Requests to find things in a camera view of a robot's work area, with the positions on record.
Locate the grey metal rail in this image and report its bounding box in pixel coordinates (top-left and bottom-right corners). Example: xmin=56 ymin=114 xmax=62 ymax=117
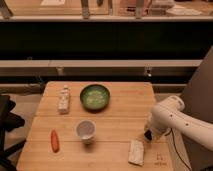
xmin=0 ymin=60 xmax=202 ymax=68

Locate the white cup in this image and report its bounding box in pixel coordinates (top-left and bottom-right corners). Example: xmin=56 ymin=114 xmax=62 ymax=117
xmin=75 ymin=120 xmax=96 ymax=144

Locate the green bowl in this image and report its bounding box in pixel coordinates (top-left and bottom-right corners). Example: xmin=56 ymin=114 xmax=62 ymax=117
xmin=80 ymin=84 xmax=110 ymax=110

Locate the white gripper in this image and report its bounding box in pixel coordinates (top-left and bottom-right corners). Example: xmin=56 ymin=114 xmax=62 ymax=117
xmin=143 ymin=113 xmax=172 ymax=142

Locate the white rectangular sponge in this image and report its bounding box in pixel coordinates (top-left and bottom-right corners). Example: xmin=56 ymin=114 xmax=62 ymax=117
xmin=128 ymin=140 xmax=144 ymax=166

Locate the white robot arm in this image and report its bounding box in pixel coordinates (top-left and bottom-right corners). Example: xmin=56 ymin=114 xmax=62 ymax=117
xmin=144 ymin=96 xmax=213 ymax=151

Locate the orange carrot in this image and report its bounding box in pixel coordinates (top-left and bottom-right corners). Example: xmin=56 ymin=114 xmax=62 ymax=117
xmin=51 ymin=130 xmax=60 ymax=153

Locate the black chair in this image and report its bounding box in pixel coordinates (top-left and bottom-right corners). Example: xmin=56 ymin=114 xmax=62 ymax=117
xmin=0 ymin=95 xmax=26 ymax=171

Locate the black cable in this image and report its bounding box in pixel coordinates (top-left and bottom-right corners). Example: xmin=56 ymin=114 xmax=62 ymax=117
xmin=164 ymin=128 xmax=194 ymax=171

